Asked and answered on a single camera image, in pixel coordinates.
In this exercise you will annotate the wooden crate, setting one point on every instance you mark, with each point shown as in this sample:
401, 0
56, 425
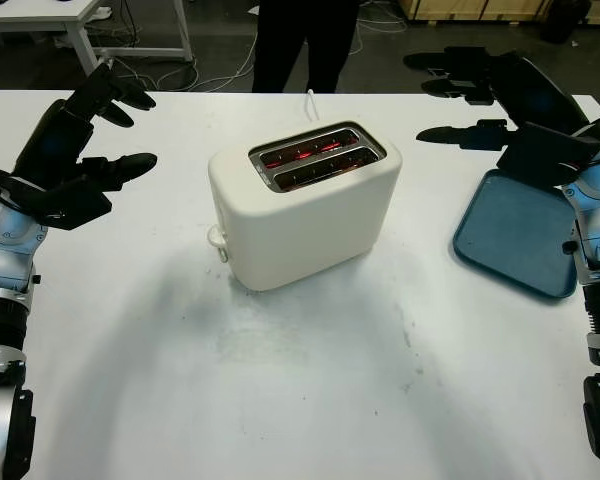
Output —
470, 9

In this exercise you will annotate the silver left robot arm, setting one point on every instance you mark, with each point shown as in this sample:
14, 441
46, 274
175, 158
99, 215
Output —
0, 250

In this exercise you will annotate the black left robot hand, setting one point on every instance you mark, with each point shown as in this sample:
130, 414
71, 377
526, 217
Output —
50, 140

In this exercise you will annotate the white power strip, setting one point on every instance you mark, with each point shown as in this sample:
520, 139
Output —
106, 57

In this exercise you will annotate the white desk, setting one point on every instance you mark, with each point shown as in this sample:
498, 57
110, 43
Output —
40, 12

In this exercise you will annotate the white shoe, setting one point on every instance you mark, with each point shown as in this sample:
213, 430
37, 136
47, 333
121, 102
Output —
102, 11

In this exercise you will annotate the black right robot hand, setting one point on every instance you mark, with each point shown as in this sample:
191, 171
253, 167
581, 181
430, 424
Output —
537, 97

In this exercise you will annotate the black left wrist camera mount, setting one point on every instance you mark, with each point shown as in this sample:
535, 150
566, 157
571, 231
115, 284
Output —
65, 205

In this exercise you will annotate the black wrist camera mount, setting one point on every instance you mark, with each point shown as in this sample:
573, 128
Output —
65, 205
542, 155

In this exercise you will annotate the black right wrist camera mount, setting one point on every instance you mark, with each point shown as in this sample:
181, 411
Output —
542, 155

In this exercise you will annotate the person in black trousers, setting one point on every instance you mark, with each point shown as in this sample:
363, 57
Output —
280, 50

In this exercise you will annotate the black bin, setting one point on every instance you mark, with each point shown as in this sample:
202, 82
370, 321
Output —
562, 20

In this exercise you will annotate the blue plastic tray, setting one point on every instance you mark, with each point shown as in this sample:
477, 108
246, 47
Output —
510, 235

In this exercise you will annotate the white two-slot toaster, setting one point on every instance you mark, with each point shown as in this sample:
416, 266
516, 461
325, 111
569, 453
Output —
305, 235

